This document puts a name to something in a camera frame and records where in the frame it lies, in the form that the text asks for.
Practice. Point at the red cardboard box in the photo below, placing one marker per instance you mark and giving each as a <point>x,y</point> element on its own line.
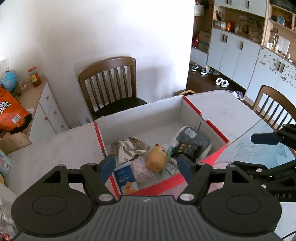
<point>157,123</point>

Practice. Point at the silver foil bag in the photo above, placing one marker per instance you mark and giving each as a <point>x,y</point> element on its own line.
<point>128,149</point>

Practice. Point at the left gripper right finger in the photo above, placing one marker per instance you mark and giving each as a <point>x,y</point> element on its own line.
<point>197,177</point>

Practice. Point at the wooden chair at right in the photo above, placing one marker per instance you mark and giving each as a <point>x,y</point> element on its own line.
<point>274,108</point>

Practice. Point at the black brown snack packet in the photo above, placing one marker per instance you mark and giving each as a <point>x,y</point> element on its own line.
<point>192,152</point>

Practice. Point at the orange snack bag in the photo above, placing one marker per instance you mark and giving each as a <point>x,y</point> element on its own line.
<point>14,117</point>

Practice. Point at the white wall cabinet unit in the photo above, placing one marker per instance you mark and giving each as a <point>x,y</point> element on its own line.
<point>252,43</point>

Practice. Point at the white low sideboard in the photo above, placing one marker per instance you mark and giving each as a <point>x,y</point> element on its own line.
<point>47,120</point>

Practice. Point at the white hanging tote bag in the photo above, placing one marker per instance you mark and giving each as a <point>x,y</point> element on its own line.
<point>199,9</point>

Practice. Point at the red lidded sauce jar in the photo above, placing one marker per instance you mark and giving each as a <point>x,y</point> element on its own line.
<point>34,76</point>

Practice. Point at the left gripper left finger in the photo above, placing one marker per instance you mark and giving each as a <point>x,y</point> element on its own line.
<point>95,177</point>

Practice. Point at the blue white small packet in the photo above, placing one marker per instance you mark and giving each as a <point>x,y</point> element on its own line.
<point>125,179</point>

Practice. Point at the pale purple packet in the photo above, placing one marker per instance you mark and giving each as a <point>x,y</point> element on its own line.
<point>140,171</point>

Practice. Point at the blue round toy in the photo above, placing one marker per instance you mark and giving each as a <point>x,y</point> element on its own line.
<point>9,81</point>

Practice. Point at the white chicken sausage packet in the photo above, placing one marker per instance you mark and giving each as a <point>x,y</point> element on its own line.
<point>172,167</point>

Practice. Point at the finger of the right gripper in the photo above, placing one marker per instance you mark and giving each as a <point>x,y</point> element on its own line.
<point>265,139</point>
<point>249,166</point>

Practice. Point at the wooden chair behind box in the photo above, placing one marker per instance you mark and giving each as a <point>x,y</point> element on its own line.
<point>110,86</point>

